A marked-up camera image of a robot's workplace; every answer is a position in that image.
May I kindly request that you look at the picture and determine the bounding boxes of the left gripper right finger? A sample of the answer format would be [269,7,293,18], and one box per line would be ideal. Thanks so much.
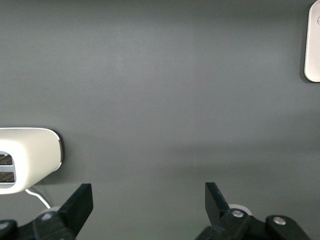
[194,182,256,240]

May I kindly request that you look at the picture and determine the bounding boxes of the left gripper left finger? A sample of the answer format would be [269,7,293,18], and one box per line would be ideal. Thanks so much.
[32,183,94,240]

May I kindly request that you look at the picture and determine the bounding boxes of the cream tray with rabbit print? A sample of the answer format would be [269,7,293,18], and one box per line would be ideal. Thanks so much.
[303,0,320,83]

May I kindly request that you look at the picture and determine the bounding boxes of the white toaster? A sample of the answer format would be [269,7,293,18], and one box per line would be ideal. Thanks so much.
[0,127,63,196]

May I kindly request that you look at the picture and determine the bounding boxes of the white toaster cable with plug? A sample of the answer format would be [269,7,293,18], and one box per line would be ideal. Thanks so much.
[24,188,53,210]

